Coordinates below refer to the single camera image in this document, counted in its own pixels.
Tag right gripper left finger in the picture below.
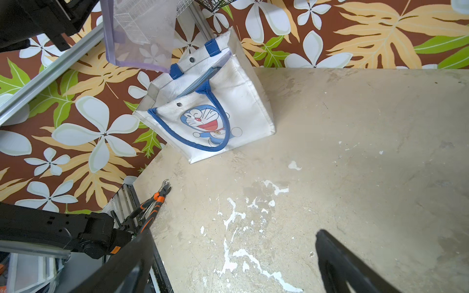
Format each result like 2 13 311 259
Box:
72 231 155 293

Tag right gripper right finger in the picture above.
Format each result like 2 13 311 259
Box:
315 230 398 293

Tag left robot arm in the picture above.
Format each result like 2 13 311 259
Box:
1 0 98 52

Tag white canvas tote bag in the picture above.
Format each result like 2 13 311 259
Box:
133 29 276 164

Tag orange handled pliers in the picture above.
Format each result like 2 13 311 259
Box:
120 179 172 234

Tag black wire basket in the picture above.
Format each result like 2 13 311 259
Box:
195 0 236 12

